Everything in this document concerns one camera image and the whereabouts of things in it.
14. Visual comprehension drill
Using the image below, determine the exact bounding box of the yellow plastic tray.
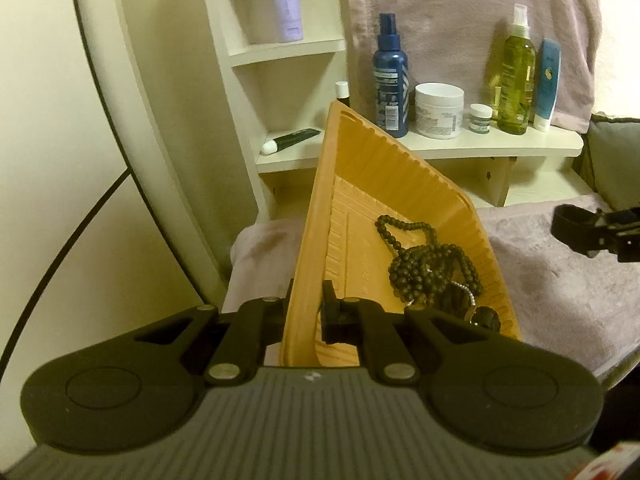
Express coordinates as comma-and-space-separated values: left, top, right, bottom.
277, 100, 524, 369

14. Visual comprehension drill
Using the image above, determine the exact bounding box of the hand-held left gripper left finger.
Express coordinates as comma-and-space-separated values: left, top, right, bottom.
125, 280, 294, 386

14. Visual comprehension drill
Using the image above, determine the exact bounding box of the pink hanging towel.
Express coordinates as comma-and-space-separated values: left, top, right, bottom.
342, 0, 602, 134

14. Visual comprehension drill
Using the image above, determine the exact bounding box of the red white object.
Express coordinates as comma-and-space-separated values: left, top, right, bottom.
575, 441, 640, 480

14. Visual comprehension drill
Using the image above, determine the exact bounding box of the blue spray bottle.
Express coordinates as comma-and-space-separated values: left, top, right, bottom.
371, 12, 411, 140

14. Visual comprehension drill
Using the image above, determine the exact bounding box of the black tube white cap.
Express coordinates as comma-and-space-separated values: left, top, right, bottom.
260, 128, 323, 156

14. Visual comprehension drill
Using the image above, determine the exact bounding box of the lilac tube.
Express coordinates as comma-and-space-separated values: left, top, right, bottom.
265, 0, 305, 44

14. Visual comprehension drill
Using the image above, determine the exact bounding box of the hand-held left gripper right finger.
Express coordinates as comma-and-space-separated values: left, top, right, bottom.
321, 281, 521, 386

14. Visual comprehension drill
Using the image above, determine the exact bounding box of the dark bead necklace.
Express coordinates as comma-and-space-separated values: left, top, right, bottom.
389, 241, 484, 307

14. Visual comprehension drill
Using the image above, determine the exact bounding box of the white cream jar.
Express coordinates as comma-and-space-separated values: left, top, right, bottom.
414, 82, 466, 140

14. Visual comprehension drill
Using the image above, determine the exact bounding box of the grey sofa cushion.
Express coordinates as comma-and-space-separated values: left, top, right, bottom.
584, 111, 640, 202

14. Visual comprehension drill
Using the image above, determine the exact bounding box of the green spray bottle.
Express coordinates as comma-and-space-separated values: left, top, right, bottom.
492, 3, 538, 136

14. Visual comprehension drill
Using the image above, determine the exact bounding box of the white shelf unit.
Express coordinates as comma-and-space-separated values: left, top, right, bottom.
197, 0, 585, 222

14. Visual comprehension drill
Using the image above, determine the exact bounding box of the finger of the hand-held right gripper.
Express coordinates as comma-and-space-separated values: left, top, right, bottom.
550, 204, 621, 258
595, 208, 640, 233

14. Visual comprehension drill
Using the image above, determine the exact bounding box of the black hair clip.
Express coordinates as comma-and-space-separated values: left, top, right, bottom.
440, 287, 502, 333

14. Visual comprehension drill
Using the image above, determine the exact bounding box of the small green label jar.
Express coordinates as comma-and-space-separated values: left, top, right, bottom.
468, 103, 494, 135

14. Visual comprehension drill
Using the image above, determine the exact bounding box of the white pearl chain necklace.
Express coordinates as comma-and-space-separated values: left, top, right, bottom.
402, 280, 477, 313

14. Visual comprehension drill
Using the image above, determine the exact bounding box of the blue white tube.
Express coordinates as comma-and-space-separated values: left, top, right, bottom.
532, 38, 563, 133

